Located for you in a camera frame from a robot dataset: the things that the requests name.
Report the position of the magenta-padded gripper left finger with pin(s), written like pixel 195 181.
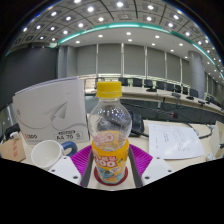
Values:
pixel 66 170

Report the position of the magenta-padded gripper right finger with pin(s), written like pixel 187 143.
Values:
pixel 156 170

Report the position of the yellow-capped clear drink bottle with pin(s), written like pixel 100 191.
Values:
pixel 110 156

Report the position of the white printed paper sheet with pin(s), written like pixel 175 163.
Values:
pixel 175 141

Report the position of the white copy paper box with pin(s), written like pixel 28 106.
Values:
pixel 50 113

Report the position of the long curved conference desk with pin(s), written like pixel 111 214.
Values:
pixel 156 93

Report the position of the row of black office chairs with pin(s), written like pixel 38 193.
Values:
pixel 148 83

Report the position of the group of round ceiling lights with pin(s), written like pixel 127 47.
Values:
pixel 90 9

